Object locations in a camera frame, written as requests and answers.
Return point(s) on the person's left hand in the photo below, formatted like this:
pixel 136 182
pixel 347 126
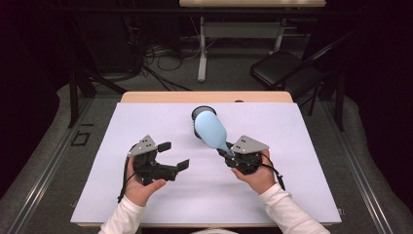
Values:
pixel 139 191

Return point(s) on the black folding chair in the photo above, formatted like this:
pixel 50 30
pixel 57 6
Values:
pixel 279 68

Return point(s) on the black mesh cup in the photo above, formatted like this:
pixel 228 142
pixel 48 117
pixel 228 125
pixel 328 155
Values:
pixel 200 109

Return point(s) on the metal floor rail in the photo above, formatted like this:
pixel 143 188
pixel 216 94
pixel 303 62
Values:
pixel 42 182
pixel 360 182

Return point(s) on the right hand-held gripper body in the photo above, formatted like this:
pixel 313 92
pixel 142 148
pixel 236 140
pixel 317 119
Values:
pixel 246 156

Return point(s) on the wooden table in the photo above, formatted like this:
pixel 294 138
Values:
pixel 181 97

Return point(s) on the white-legged desk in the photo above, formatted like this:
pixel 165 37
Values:
pixel 242 30

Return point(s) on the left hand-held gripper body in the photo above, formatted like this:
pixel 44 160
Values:
pixel 152 169

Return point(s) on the white table mat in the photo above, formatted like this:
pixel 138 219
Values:
pixel 207 201

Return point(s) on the person's right hand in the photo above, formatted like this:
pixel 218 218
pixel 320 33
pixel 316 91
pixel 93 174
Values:
pixel 259 178

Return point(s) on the black metal stand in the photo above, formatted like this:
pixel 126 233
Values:
pixel 74 97

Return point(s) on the light blue hairbrush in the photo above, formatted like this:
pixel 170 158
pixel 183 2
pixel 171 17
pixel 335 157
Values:
pixel 211 130

